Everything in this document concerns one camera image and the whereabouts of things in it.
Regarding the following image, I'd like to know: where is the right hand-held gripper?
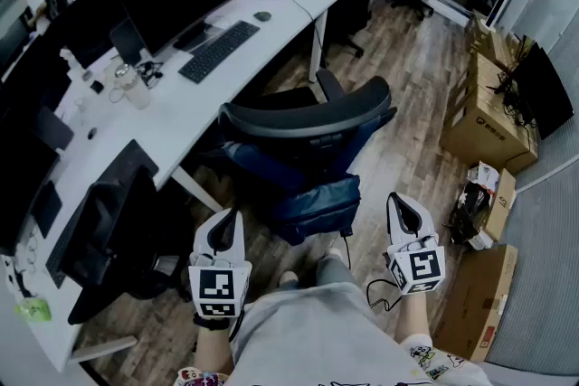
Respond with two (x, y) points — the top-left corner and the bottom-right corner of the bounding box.
(383, 193), (448, 297)

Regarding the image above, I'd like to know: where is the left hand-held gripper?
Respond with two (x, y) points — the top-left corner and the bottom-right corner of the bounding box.
(187, 207), (253, 321)

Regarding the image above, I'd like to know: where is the person's right forearm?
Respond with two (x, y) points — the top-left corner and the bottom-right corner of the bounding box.
(395, 292), (436, 345)

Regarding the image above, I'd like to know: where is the person's left forearm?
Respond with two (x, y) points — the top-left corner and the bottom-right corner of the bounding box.
(192, 327), (237, 377)

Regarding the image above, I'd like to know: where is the white office desk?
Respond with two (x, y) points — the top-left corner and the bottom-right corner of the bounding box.
(0, 0), (381, 374)

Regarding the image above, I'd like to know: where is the black trash bag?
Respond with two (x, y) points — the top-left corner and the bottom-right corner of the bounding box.
(445, 183), (492, 245)

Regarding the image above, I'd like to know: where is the person's left leg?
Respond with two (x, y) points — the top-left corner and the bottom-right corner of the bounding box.
(278, 269), (300, 290)

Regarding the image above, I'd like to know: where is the person's leg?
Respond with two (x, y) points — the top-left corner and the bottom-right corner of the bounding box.
(278, 269), (300, 290)
(315, 247), (356, 287)

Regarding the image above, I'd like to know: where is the black wristband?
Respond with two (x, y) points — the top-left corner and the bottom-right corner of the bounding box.
(193, 312), (233, 333)

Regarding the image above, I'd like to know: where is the person's right leg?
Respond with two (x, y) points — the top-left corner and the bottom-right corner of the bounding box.
(315, 247), (356, 287)

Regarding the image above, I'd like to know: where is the tall cardboard box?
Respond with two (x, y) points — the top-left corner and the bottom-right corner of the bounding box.
(432, 244), (519, 362)

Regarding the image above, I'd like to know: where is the large cardboard box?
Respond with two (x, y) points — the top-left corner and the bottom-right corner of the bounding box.
(440, 53), (540, 175)

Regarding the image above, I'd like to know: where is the black mouse pad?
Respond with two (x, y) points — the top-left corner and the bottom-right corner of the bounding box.
(107, 138), (160, 185)

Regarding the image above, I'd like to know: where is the person's grey printed shirt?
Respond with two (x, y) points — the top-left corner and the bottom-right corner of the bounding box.
(174, 281), (497, 386)

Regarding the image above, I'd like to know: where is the black compact keyboard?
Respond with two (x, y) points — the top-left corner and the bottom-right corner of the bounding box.
(44, 193), (94, 290)

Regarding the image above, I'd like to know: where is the clear water bottle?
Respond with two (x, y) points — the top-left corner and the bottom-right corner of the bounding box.
(104, 61), (152, 111)

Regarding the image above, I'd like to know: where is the black full-size keyboard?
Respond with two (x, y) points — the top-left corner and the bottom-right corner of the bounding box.
(177, 20), (261, 85)

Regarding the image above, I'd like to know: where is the dark grey desktop box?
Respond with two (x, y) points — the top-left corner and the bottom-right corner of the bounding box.
(34, 105), (75, 153)

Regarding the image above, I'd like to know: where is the green tissue packet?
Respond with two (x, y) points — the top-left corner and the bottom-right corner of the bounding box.
(13, 297), (52, 323)

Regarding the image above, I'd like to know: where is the white tower appliance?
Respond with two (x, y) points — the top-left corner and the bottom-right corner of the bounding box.
(485, 0), (517, 32)

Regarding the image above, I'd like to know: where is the long black cable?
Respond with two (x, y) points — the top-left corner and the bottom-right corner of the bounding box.
(342, 230), (355, 272)

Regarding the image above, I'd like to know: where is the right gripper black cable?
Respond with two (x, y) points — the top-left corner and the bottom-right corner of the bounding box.
(365, 278), (402, 311)

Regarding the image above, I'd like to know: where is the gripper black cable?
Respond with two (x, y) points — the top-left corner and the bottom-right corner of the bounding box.
(365, 278), (402, 311)
(228, 306), (245, 344)

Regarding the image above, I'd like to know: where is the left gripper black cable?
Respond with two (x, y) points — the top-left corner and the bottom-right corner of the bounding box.
(228, 306), (245, 344)

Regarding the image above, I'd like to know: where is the tangle of black cables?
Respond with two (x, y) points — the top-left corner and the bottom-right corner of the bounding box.
(492, 35), (538, 128)

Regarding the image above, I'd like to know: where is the tangled black cable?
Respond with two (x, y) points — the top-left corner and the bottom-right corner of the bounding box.
(135, 60), (165, 89)

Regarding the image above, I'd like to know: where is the white cable bundle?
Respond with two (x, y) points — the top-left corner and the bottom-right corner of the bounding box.
(13, 234), (43, 286)

